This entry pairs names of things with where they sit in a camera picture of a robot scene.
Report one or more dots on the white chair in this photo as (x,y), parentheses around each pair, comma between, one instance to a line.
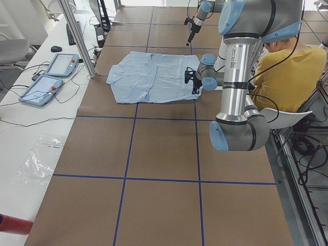
(281,119)

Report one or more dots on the blue teach pendant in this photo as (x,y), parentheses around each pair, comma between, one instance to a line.
(41,91)
(62,65)

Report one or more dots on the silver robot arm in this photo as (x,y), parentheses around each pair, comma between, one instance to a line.
(204,8)
(239,126)

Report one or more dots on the black keyboard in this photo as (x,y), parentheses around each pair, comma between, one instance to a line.
(71,40)

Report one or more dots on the light blue button-up shirt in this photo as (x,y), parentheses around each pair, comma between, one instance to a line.
(151,77)

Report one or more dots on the black smartphone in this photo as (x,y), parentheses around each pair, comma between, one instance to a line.
(36,76)

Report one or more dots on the person in yellow shirt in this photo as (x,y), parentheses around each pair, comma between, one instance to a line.
(287,75)

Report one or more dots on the lower blue teach pendant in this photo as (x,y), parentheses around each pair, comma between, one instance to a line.
(41,91)

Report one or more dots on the grey office chair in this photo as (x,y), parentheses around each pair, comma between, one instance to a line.
(13,51)

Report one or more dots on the clear plastic bag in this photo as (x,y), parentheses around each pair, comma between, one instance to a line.
(41,161)

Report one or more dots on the aluminium frame post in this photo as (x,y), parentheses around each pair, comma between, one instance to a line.
(78,37)

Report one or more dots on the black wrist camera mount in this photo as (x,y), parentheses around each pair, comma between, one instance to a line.
(188,20)
(189,75)

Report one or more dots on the red fire extinguisher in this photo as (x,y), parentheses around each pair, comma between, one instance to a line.
(14,225)

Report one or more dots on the upper blue teach pendant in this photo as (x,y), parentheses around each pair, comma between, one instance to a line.
(62,65)

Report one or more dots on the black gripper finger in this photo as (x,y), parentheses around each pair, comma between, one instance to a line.
(190,38)
(195,89)

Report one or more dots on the black computer mouse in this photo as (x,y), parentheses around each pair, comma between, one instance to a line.
(55,49)

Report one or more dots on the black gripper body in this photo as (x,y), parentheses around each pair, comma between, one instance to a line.
(194,28)
(196,82)

